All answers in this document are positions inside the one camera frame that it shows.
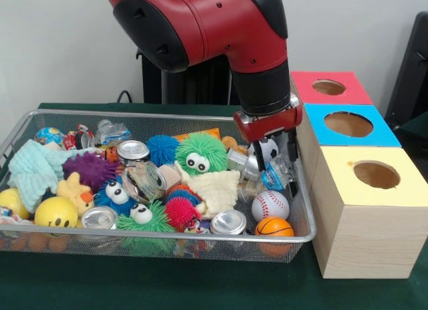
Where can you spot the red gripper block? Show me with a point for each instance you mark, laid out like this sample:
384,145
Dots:
271,124

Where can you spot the crushed clear bottle blue label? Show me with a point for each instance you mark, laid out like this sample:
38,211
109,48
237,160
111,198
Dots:
274,178

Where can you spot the silver plastic toy truck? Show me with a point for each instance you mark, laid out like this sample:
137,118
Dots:
239,161

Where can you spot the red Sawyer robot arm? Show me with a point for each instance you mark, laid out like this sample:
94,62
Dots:
217,26

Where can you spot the wooden box with three holes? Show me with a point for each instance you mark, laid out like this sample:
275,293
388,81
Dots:
361,243

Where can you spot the shallow metal mesh bin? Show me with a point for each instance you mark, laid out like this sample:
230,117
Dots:
100,248

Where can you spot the black and white soccer ball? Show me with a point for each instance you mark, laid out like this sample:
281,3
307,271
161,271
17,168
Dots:
271,149

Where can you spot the white toy baseball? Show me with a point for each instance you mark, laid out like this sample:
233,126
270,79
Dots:
270,205

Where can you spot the large green fuzzy eyed ball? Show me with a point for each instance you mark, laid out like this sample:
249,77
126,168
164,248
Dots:
200,149

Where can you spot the orange toy basketball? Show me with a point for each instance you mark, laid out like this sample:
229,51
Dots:
274,227

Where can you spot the small green fuzzy eyed ball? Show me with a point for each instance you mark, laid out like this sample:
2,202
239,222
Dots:
157,220

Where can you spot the dark green tablecloth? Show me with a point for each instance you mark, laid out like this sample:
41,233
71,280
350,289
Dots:
418,126
200,290

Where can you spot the blue fuzzy eyed ball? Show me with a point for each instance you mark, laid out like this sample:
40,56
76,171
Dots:
103,199

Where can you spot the purple spiky ball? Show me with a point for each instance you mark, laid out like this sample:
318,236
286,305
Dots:
90,169

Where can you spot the yellow smiley ball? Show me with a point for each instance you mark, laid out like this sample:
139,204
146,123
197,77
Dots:
57,211

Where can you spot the light blue cloth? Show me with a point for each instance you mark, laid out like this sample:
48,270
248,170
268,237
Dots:
30,169

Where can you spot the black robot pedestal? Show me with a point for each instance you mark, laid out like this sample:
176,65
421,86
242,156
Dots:
200,86

